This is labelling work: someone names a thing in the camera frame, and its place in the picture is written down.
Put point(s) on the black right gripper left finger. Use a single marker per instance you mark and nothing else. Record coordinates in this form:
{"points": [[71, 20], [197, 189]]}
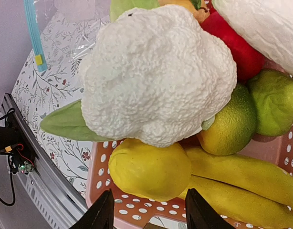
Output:
{"points": [[100, 215]]}

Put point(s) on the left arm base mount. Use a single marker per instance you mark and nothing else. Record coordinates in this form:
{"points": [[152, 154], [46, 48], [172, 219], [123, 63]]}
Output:
{"points": [[12, 145]]}

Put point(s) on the green toy pear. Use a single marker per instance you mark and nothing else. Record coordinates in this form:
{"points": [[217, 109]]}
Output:
{"points": [[272, 92]]}

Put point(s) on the floral patterned table mat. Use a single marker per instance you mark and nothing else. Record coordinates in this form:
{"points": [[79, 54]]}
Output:
{"points": [[37, 94]]}

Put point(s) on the yellow toy lemon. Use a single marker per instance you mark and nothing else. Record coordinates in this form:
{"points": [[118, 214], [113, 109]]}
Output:
{"points": [[150, 172]]}

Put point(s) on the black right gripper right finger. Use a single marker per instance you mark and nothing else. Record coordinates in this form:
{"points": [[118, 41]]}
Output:
{"points": [[200, 214]]}

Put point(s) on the white toy napa cabbage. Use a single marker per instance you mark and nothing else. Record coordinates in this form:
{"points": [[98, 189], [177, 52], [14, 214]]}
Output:
{"points": [[267, 25]]}

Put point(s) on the red toy fruit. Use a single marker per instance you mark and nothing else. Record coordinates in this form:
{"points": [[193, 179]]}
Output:
{"points": [[249, 61]]}

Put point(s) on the yellow green toy mango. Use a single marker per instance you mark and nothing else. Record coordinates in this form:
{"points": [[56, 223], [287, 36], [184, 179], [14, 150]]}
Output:
{"points": [[233, 127]]}

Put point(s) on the white toy cauliflower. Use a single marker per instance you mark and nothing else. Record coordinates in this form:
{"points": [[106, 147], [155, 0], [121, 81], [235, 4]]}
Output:
{"points": [[153, 75]]}

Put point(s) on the aluminium front frame rail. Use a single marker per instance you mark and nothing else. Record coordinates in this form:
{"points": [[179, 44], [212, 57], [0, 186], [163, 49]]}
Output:
{"points": [[53, 200]]}

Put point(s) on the clear zip top bag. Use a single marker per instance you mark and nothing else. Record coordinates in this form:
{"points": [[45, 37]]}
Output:
{"points": [[63, 30]]}

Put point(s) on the yellow toy banana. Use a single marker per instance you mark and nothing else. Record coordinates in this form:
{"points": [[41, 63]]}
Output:
{"points": [[244, 188]]}

